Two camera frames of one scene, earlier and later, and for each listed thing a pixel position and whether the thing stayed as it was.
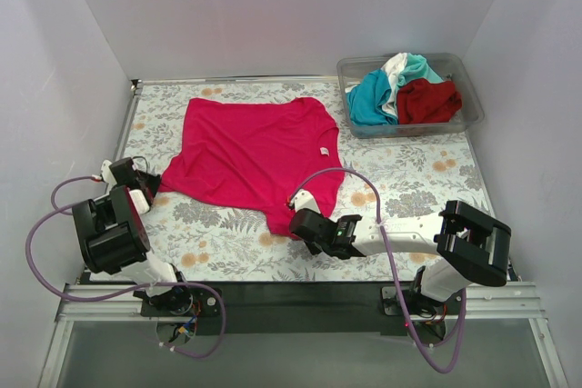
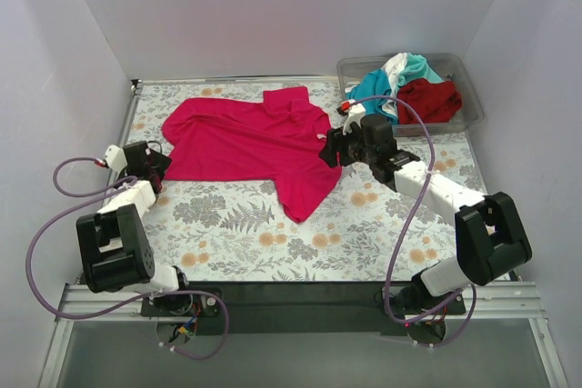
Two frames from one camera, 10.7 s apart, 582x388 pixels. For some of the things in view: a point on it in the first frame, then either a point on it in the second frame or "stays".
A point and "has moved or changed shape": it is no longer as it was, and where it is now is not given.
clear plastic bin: x=406 y=94 stays
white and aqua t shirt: x=402 y=67 stays
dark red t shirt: x=420 y=101 stays
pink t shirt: x=254 y=155 has moved or changed shape
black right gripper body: x=299 y=225 -> x=339 y=147
